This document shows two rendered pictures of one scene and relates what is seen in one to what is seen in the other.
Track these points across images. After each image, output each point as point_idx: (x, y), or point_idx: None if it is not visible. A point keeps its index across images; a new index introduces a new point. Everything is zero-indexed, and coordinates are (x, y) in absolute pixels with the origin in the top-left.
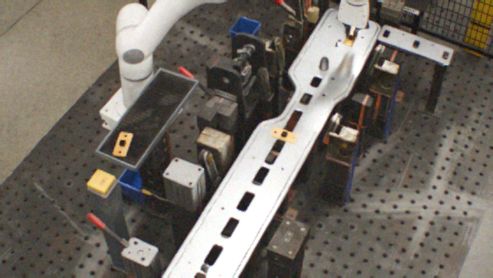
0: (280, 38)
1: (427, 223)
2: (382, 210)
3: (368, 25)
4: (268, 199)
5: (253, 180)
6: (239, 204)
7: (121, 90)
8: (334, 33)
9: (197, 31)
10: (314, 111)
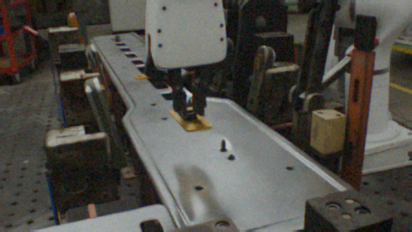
0: None
1: None
2: (22, 226)
3: (145, 64)
4: (114, 59)
5: (141, 63)
6: None
7: (392, 121)
8: (257, 163)
9: None
10: (144, 93)
